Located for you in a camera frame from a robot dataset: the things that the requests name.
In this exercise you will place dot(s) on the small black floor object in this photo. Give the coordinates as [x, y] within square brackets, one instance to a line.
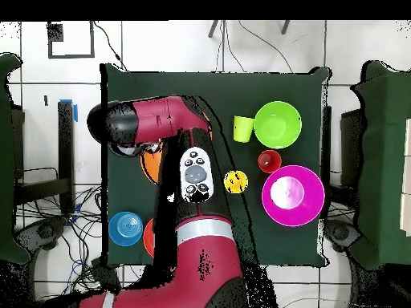
[46, 100]

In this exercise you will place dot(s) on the dark green table cloth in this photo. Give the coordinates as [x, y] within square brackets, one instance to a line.
[144, 86]

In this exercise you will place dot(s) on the pink plastic bowl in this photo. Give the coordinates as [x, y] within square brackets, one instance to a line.
[308, 211]

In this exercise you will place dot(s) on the black square floor frame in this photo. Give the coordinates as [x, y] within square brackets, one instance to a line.
[70, 56]

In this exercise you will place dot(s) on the blue plastic bowl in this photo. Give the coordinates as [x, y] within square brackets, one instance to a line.
[126, 228]

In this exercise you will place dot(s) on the red-orange plastic bowl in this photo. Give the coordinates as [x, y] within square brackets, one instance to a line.
[149, 239]

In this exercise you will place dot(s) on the black metal stand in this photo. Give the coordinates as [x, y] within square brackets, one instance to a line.
[65, 144]

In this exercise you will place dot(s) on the green covered side table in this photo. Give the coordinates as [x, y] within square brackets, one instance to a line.
[6, 144]
[382, 160]

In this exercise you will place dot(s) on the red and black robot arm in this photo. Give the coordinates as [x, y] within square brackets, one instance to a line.
[208, 276]

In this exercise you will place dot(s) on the orange plastic bowl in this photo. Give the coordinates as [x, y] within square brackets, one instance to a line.
[151, 166]

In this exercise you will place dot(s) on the blue tape strip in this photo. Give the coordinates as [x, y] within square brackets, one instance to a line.
[75, 114]

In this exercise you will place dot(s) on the green plastic bowl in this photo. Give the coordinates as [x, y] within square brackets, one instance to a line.
[277, 124]

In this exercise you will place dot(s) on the green plastic cup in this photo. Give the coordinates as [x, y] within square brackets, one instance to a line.
[243, 128]

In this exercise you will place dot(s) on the red plastic cup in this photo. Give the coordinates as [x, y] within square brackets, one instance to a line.
[273, 157]

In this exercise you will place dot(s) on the grey tripod leg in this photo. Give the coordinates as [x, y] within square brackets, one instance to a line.
[285, 27]
[213, 29]

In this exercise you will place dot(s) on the black floor box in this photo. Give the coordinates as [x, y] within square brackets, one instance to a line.
[107, 276]

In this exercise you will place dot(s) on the yellow plastic cup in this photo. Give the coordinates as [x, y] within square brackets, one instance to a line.
[236, 185]

